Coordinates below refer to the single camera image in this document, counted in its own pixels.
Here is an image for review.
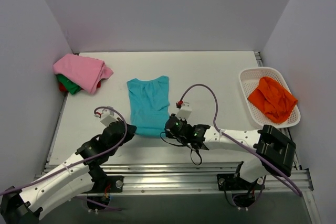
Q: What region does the teal t-shirt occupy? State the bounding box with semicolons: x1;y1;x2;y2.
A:
127;76;170;138

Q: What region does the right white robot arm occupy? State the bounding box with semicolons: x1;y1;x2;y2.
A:
164;115;296;189

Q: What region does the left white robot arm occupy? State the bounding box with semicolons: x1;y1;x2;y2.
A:
1;121;137;223

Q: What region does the green folded t-shirt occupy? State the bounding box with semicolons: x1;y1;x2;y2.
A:
56;74;80;95

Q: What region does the pink folded t-shirt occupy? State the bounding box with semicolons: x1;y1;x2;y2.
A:
53;54;113;94

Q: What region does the red folded t-shirt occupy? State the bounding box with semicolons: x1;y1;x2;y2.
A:
58;82;101;92

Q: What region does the orange t-shirt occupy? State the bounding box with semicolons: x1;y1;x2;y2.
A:
247;77;298;124

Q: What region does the black thin wire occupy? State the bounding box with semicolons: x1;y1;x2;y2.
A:
159;132;203;166

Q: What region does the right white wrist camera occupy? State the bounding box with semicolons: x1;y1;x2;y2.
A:
175;101;192;120

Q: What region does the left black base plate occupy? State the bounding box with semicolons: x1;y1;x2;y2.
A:
87;175;124;194

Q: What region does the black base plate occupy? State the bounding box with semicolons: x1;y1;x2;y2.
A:
217;174;265;191
87;175;124;194

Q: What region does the aluminium rail frame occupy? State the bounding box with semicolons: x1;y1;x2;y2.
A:
44;51;321;223

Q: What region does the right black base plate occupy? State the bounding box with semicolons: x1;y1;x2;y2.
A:
217;174;265;191

